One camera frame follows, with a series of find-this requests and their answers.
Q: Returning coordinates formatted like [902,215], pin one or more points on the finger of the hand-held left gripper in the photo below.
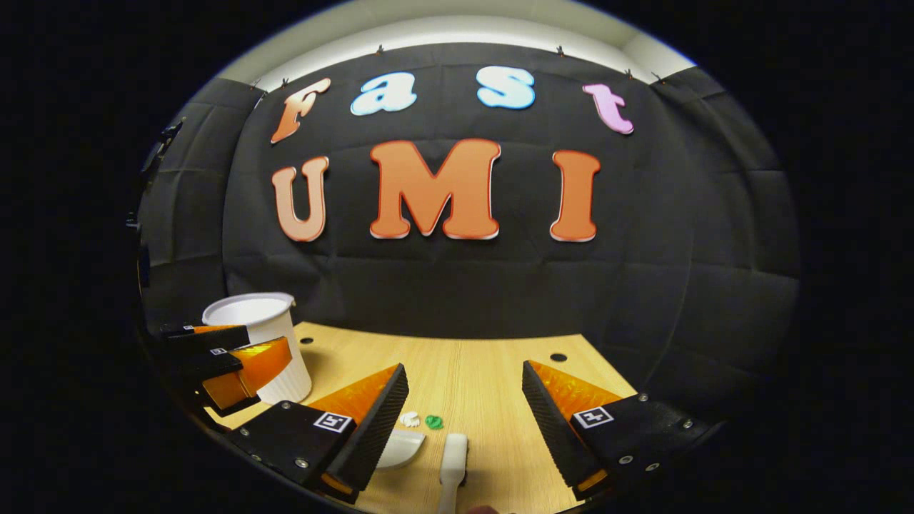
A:
[214,365]
[214,337]

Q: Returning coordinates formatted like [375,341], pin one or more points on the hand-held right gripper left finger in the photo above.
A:
[375,428]

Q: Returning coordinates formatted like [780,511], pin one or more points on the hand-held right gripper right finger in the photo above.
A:
[553,428]

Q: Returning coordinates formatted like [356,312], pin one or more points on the grey plastic dustpan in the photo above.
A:
[400,448]

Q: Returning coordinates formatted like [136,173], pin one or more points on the white paper ball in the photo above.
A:
[410,420]

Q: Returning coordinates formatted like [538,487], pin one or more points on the green paper ball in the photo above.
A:
[434,422]

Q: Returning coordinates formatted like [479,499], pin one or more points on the white ribbed garbage bin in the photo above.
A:
[289,382]

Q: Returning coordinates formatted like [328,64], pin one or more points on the small white broom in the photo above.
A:
[453,457]

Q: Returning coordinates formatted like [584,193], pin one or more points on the wooden desktop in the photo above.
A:
[471,385]

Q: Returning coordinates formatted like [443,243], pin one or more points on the black backdrop cloth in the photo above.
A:
[464,285]

